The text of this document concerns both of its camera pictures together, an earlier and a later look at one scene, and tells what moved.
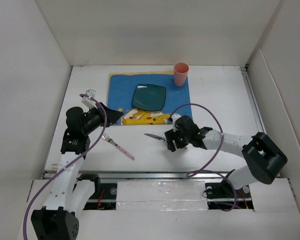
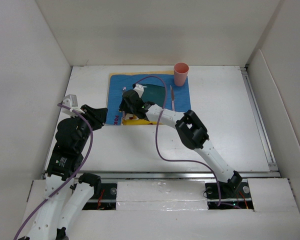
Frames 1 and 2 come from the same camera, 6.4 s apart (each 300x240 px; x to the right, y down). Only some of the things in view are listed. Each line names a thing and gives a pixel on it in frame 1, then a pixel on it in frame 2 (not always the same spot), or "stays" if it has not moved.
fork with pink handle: (119, 148) to (124, 89)
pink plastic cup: (181, 71) stays
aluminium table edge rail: (158, 175) stays
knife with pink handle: (160, 139) to (172, 98)
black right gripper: (170, 136) to (123, 106)
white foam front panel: (179, 211) stays
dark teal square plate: (149, 97) stays
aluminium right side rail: (255, 102) stays
